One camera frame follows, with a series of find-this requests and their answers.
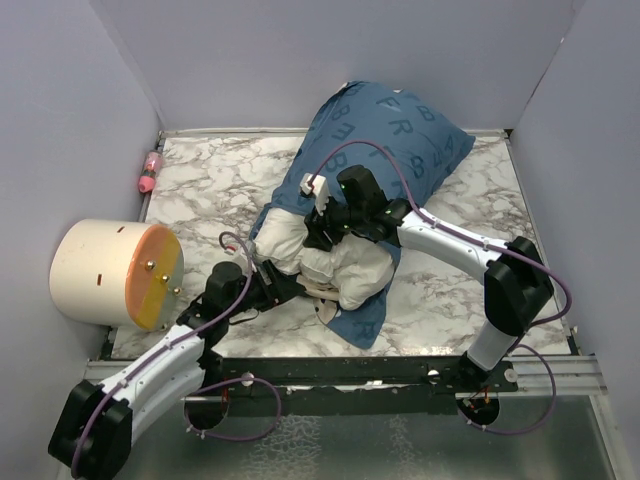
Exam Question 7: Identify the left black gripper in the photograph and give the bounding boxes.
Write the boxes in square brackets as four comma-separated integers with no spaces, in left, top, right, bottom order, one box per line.
[225,259,305,319]

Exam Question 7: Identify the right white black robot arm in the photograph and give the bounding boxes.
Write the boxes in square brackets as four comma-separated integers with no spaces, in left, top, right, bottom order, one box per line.
[300,165,554,391]

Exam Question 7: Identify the aluminium frame rail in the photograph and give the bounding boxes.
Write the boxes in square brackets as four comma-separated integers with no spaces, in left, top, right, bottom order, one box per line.
[510,347,608,396]

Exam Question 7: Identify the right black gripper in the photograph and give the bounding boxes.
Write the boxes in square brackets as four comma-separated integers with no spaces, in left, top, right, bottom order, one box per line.
[306,191,368,251]

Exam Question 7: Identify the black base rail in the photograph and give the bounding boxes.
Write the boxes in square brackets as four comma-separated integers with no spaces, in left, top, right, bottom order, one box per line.
[184,356,517,427]

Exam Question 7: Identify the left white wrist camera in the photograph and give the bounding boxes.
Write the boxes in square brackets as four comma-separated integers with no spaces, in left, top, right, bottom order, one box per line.
[224,241,257,273]

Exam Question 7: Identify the blue lettered pillowcase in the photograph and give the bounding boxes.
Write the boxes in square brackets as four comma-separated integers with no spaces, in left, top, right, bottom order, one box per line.
[250,81,475,349]

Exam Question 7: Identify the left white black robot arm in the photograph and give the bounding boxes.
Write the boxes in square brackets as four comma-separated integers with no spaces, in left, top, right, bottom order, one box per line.
[48,261,306,479]

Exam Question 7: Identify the white pillow with red logo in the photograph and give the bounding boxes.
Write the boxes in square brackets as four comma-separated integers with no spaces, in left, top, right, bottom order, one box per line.
[253,208,395,311]

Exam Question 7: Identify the cream cylinder with orange lid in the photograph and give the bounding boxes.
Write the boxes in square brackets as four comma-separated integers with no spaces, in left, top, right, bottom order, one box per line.
[49,219,184,331]

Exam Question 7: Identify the pink small bottle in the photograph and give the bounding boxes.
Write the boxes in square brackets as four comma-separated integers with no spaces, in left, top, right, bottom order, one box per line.
[138,151,163,194]

